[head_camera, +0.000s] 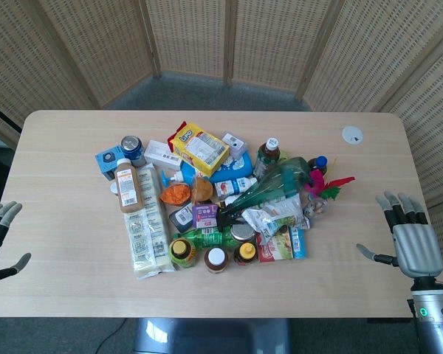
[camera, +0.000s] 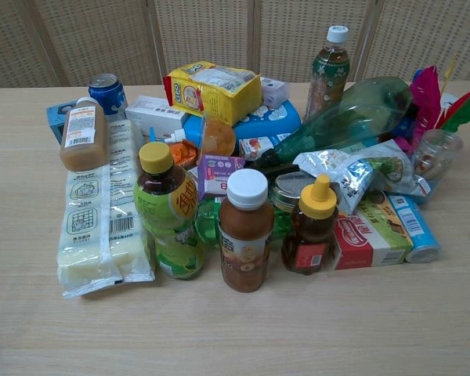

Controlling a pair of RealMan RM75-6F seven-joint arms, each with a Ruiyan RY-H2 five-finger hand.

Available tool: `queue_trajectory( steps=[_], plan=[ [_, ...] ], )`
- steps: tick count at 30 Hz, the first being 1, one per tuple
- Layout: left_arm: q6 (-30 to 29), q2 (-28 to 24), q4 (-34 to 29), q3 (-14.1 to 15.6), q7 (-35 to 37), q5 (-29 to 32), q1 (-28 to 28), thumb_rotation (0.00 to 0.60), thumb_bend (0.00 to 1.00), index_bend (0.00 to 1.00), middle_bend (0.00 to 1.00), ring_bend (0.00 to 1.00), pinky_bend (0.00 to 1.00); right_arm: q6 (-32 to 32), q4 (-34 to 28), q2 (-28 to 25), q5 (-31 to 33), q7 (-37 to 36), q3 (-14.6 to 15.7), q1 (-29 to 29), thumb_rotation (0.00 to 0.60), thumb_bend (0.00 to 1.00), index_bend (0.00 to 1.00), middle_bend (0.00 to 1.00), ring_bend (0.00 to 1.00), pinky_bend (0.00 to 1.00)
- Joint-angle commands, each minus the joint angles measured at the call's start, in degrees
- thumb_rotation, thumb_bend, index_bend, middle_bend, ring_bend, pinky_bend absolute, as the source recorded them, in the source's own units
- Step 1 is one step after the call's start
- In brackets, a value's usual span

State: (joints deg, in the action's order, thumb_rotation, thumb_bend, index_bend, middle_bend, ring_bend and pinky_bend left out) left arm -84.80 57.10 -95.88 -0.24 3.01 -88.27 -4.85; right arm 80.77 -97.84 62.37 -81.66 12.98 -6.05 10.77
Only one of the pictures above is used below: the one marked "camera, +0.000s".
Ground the white-lid brown jar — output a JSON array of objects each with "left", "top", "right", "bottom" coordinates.
[{"left": 218, "top": 168, "right": 276, "bottom": 294}]

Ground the small blue carton box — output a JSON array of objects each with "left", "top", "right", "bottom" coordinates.
[{"left": 45, "top": 102, "right": 78, "bottom": 146}]

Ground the green tea bottle white cap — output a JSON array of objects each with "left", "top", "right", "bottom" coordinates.
[{"left": 303, "top": 25, "right": 352, "bottom": 123}]

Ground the small lavender white box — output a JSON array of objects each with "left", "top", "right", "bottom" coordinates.
[{"left": 259, "top": 76, "right": 291, "bottom": 110}]

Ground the yellow-cap dark jar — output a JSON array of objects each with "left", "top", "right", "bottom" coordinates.
[{"left": 280, "top": 174, "right": 340, "bottom": 276}]

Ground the glass jar metal lid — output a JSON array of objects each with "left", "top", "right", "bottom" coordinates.
[{"left": 271, "top": 172, "right": 319, "bottom": 215}]

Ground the orange snack packet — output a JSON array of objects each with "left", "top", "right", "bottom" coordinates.
[{"left": 168, "top": 139, "right": 200, "bottom": 170}]

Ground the red green carton box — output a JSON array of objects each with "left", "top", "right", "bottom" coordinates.
[{"left": 331, "top": 190, "right": 414, "bottom": 272}]

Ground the green plastic bag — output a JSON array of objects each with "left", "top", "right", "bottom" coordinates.
[{"left": 254, "top": 76, "right": 413, "bottom": 170}]

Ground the yellow-lid green jar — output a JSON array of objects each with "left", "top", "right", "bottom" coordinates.
[{"left": 133, "top": 141, "right": 205, "bottom": 281}]

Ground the blue soda can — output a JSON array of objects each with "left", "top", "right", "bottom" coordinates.
[{"left": 88, "top": 73, "right": 128, "bottom": 118}]

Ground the small green soda bottle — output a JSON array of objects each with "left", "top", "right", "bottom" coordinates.
[{"left": 194, "top": 194, "right": 287, "bottom": 252}]

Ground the brown box with barcode label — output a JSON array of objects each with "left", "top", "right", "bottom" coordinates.
[{"left": 59, "top": 96, "right": 110, "bottom": 172}]

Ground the colourful feather shuttlecock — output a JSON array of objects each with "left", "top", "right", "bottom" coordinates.
[{"left": 393, "top": 53, "right": 470, "bottom": 154}]

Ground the purple carton box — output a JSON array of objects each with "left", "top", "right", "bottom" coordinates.
[{"left": 197, "top": 154, "right": 247, "bottom": 197}]

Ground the empty clear glass jar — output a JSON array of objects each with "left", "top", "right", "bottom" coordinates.
[{"left": 410, "top": 128, "right": 465, "bottom": 182}]

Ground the wicker folding screen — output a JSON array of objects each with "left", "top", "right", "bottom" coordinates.
[{"left": 0, "top": 0, "right": 470, "bottom": 90}]

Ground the clear fruit jelly cup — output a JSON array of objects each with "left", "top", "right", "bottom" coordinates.
[{"left": 197, "top": 116, "right": 237, "bottom": 158}]

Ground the silver foil snack bag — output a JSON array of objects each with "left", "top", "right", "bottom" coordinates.
[{"left": 292, "top": 139, "right": 432, "bottom": 215}]

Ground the white medicine box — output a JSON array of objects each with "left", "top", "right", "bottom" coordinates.
[{"left": 124, "top": 95, "right": 190, "bottom": 137}]

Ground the yellow biscuit bag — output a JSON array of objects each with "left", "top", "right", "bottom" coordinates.
[{"left": 163, "top": 60, "right": 262, "bottom": 127}]

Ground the long white cracker pack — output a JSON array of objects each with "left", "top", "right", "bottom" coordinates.
[{"left": 56, "top": 118, "right": 157, "bottom": 301}]

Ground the blue wet wipes pack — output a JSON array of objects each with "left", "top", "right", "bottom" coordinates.
[{"left": 183, "top": 99, "right": 302, "bottom": 150}]

